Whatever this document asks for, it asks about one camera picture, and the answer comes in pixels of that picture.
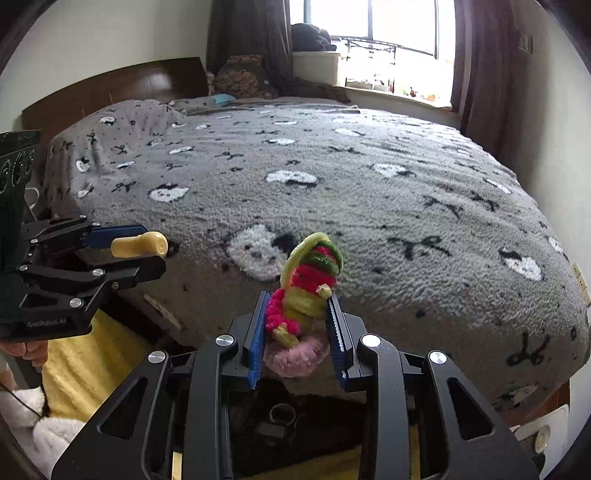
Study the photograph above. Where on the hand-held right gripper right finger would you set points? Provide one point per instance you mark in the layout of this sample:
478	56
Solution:
339	350

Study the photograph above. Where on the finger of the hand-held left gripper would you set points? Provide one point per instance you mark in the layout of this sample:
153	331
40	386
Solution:
134	272
115	234

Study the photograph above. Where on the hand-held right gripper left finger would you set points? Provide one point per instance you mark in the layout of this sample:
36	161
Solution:
257	350

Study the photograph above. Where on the small yellow bottle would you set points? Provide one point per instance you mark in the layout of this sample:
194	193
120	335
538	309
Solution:
147	244

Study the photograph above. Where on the colourful pipe cleaner craft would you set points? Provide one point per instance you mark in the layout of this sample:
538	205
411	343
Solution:
307	295

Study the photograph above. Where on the person's left hand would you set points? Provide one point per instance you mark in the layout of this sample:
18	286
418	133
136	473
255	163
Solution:
27	353

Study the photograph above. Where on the yellow towel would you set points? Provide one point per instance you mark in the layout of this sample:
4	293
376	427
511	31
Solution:
92	364

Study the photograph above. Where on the white fluffy garment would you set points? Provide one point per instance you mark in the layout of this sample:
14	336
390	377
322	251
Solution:
51	438

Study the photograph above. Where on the grey printed fleece blanket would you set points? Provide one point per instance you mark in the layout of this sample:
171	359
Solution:
369	207

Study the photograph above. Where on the brown wooden headboard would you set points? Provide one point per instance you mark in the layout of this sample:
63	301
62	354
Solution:
115	87

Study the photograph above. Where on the small teal item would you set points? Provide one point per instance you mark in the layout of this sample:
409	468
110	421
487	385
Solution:
221	99

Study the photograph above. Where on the brown patterned pillow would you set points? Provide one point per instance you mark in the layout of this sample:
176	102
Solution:
244	76

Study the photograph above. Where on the dark brown curtain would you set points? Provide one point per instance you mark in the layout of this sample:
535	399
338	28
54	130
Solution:
249	32
485	60

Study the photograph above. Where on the white windowsill box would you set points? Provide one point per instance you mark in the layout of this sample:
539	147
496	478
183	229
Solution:
316	67

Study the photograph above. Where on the row of small windowsill items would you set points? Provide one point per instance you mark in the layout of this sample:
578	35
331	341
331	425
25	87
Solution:
411	92

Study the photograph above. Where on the pile of dark clothes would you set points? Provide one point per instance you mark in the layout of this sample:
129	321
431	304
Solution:
311	37

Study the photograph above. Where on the metal drying rack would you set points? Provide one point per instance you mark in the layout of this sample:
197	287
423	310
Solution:
388	46

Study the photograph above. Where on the window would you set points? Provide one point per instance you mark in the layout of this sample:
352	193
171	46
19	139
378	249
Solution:
406	27

